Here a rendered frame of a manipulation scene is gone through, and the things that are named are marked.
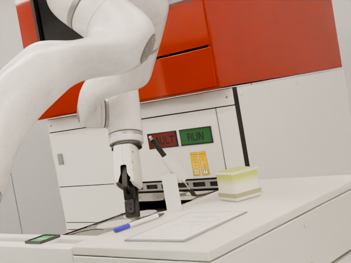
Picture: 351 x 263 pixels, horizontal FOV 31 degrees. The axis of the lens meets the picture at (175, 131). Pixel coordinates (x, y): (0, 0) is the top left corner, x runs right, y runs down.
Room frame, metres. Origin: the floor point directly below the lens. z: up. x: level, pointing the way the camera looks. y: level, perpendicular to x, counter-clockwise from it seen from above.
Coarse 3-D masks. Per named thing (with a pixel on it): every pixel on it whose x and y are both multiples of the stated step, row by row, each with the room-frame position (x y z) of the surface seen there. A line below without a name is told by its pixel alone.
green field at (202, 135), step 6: (180, 132) 1.82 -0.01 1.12; (186, 132) 1.80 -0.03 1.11; (192, 132) 1.79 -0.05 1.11; (198, 132) 1.78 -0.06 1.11; (204, 132) 1.76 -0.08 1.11; (186, 138) 1.81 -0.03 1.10; (192, 138) 1.79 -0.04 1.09; (198, 138) 1.78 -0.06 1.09; (204, 138) 1.77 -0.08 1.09; (210, 138) 1.75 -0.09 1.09
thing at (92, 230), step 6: (162, 210) 1.81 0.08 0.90; (120, 216) 1.84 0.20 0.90; (144, 216) 1.77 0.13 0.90; (102, 222) 1.79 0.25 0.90; (90, 228) 1.73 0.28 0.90; (96, 228) 1.71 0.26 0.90; (108, 228) 1.68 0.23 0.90; (72, 234) 1.69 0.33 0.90; (78, 234) 1.67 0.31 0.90; (84, 234) 1.66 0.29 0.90; (90, 234) 1.64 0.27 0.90; (96, 234) 1.63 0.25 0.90
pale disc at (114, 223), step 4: (116, 220) 1.78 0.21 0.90; (120, 220) 1.77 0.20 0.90; (124, 220) 1.76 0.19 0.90; (128, 220) 1.75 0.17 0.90; (100, 224) 1.76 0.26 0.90; (104, 224) 1.75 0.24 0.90; (108, 224) 1.74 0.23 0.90; (112, 224) 1.73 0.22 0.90; (116, 224) 1.72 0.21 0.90; (120, 224) 1.71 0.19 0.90; (100, 228) 1.71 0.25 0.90
